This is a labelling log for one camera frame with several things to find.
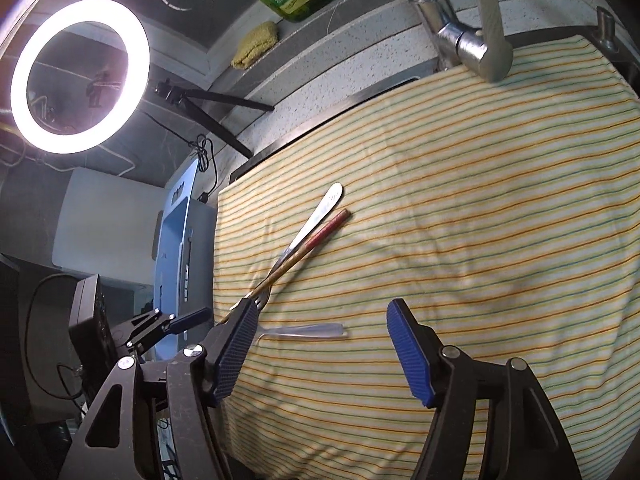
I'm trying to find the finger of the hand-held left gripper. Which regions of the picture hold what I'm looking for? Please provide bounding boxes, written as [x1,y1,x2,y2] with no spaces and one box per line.
[116,306,213,352]

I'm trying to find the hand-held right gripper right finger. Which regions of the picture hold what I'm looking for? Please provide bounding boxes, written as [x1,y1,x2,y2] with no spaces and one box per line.
[386,298,583,480]

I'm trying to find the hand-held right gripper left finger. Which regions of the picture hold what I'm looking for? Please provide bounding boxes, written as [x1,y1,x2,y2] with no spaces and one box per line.
[60,297,260,480]

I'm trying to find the blue plastic utensil rack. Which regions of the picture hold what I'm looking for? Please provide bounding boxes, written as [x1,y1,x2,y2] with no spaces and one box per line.
[152,160,201,361]

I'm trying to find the red wooden chopstick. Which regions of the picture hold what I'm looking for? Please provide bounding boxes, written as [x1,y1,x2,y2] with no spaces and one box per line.
[216,208,351,325]

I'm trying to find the shiny metal fork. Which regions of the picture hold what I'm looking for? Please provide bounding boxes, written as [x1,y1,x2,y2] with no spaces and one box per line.
[250,182,345,311]

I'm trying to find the black power strip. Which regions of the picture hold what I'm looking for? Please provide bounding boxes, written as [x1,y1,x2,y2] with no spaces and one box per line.
[67,275,121,401]

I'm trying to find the striped yellow cloth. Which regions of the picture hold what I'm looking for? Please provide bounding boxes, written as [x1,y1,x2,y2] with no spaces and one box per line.
[212,34,640,480]

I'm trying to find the black tripod legs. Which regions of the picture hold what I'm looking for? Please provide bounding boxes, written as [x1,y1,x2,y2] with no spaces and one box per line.
[152,79,275,158]

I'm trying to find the black phone clamp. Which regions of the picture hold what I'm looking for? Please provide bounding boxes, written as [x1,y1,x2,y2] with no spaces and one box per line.
[85,67,114,108]

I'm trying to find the yellow sponge cloth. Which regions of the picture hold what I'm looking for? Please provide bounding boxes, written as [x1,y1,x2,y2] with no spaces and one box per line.
[231,21,280,70]

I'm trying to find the chrome sink faucet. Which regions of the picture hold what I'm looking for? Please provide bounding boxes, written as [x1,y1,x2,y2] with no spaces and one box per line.
[395,0,515,83]

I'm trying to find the small metal sink fitting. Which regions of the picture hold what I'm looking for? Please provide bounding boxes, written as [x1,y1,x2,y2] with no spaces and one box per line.
[594,6,621,51]

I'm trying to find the black cable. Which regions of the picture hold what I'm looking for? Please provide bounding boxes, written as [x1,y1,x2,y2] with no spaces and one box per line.
[145,110,221,201]

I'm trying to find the white ring light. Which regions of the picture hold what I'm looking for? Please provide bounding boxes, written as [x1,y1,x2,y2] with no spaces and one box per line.
[10,0,151,155]

